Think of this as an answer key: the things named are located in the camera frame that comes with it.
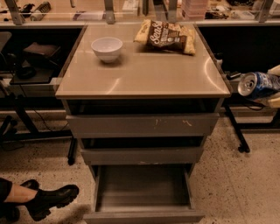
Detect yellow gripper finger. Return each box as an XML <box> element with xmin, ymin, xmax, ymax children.
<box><xmin>256</xmin><ymin>94</ymin><xmax>280</xmax><ymax>109</ymax></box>
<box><xmin>268</xmin><ymin>65</ymin><xmax>280</xmax><ymax>76</ymax></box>

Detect blue pepsi can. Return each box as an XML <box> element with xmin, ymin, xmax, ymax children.
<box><xmin>237</xmin><ymin>72</ymin><xmax>280</xmax><ymax>100</ymax></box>

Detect grey top drawer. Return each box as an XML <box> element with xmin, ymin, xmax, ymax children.
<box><xmin>66</xmin><ymin>113</ymin><xmax>219</xmax><ymax>138</ymax></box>

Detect grey drawer cabinet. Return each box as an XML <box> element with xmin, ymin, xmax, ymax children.
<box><xmin>54</xmin><ymin>24</ymin><xmax>233</xmax><ymax>224</ymax></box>

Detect grey middle drawer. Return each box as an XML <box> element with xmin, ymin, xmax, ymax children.
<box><xmin>81</xmin><ymin>147</ymin><xmax>203</xmax><ymax>165</ymax></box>

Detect open grey bottom drawer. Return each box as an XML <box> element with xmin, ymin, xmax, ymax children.
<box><xmin>83</xmin><ymin>164</ymin><xmax>204</xmax><ymax>224</ymax></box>

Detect black power adapter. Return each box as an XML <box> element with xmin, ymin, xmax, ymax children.
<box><xmin>226</xmin><ymin>71</ymin><xmax>241</xmax><ymax>81</ymax></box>

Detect black desk leg right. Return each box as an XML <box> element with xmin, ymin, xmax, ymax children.
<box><xmin>224</xmin><ymin>105</ymin><xmax>250</xmax><ymax>153</ymax></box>

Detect black desk leg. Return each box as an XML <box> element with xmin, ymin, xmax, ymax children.
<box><xmin>67</xmin><ymin>138</ymin><xmax>77</xmax><ymax>165</ymax></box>
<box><xmin>224</xmin><ymin>105</ymin><xmax>250</xmax><ymax>153</ymax></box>

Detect pink stacked containers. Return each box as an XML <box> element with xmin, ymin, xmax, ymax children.
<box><xmin>181</xmin><ymin>0</ymin><xmax>208</xmax><ymax>20</ymax></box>

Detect brown sea salt chips bag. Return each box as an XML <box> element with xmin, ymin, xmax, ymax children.
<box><xmin>134</xmin><ymin>19</ymin><xmax>196</xmax><ymax>55</ymax></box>

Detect white ceramic bowl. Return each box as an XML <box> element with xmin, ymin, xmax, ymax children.
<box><xmin>91</xmin><ymin>37</ymin><xmax>123</xmax><ymax>63</ymax></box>

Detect black desk leg left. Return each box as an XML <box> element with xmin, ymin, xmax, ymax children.
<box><xmin>67</xmin><ymin>138</ymin><xmax>77</xmax><ymax>165</ymax></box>

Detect dark box under desk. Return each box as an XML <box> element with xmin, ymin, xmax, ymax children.
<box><xmin>23</xmin><ymin>42</ymin><xmax>60</xmax><ymax>63</ymax></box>

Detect grey cylinder on shelf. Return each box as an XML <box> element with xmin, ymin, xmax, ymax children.
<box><xmin>30</xmin><ymin>1</ymin><xmax>51</xmax><ymax>21</ymax></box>

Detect black leather boot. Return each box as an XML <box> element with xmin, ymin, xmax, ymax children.
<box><xmin>24</xmin><ymin>185</ymin><xmax>80</xmax><ymax>221</ymax></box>

